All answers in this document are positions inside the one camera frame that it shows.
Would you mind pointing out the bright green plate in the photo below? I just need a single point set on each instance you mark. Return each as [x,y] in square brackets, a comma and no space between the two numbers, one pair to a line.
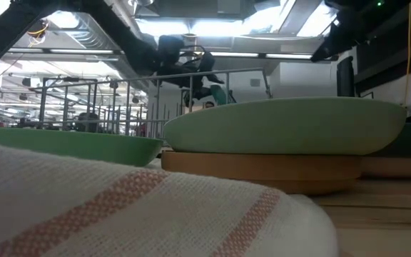
[70,146]

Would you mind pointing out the black upright panel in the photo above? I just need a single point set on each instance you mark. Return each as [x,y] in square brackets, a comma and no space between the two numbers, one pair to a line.
[345,76]

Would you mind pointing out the white towel with pink stripes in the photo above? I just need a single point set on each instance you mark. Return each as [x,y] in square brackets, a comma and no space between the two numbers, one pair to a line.
[84,214]

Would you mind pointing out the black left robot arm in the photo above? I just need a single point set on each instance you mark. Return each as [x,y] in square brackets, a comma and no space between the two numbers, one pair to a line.
[127,39]

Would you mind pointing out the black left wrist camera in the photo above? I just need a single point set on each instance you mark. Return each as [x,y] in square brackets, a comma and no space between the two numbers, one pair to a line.
[170,50]

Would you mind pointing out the tan plate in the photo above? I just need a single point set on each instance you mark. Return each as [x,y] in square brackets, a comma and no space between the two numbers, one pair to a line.
[259,171]

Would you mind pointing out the pale green plate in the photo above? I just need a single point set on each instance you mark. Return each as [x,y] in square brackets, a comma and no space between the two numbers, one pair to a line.
[284,125]

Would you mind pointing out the black overhead camera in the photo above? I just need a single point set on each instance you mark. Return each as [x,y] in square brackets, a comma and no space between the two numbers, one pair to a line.
[38,29]

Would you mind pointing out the overhead LED light bar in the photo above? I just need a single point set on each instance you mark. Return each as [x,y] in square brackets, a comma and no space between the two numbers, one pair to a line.
[80,51]

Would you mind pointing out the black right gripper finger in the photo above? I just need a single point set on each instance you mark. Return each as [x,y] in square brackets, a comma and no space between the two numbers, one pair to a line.
[327,50]

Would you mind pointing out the pink plate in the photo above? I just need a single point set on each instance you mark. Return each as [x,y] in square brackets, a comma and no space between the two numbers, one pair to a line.
[398,167]

